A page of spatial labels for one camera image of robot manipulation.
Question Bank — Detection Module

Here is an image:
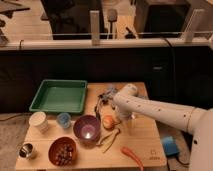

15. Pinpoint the fork with white handle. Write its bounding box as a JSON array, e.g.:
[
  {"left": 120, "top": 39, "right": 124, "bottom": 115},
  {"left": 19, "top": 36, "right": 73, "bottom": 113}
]
[{"left": 114, "top": 121, "right": 122, "bottom": 126}]

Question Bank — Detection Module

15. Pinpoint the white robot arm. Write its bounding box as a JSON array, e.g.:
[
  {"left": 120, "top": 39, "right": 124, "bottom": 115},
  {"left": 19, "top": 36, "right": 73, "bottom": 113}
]
[{"left": 113, "top": 84, "right": 213, "bottom": 171}]

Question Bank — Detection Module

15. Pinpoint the orange apple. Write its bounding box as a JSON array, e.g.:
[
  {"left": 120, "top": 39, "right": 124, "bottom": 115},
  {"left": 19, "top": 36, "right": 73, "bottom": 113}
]
[{"left": 102, "top": 115, "right": 115, "bottom": 129}]

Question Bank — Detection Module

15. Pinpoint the orange carrot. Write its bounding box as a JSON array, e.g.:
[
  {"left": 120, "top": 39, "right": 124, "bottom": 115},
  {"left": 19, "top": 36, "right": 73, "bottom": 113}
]
[{"left": 121, "top": 147, "right": 144, "bottom": 171}]

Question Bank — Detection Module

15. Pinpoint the purple bowl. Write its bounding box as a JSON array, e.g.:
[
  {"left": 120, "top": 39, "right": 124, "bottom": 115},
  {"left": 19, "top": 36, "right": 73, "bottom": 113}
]
[{"left": 73, "top": 115, "right": 101, "bottom": 143}]

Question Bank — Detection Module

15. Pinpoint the small blue cup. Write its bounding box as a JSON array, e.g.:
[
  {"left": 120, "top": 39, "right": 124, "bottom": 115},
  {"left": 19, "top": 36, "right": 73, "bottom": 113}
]
[{"left": 56, "top": 113, "right": 71, "bottom": 129}]

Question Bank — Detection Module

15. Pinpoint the green plastic tray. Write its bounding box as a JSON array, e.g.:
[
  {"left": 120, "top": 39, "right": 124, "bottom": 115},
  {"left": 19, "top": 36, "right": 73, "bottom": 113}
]
[{"left": 29, "top": 79, "right": 87, "bottom": 114}]

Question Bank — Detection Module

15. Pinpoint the red bowl with beads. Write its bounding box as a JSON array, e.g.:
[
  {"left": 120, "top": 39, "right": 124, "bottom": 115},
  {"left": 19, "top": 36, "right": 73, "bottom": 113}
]
[{"left": 48, "top": 137, "right": 77, "bottom": 166}]

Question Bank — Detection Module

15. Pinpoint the white paper cup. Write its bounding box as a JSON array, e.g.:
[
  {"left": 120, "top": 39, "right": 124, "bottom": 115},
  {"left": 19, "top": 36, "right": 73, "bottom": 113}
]
[{"left": 29, "top": 111, "right": 48, "bottom": 133}]

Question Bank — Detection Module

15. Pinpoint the small metal cup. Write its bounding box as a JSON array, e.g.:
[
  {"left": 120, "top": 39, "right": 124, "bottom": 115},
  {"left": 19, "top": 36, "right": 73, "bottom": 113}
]
[{"left": 19, "top": 143, "right": 36, "bottom": 159}]

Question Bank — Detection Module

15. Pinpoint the black cable on table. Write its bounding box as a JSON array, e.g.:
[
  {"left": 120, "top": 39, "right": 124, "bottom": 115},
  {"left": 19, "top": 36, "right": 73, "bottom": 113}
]
[{"left": 94, "top": 94, "right": 105, "bottom": 120}]

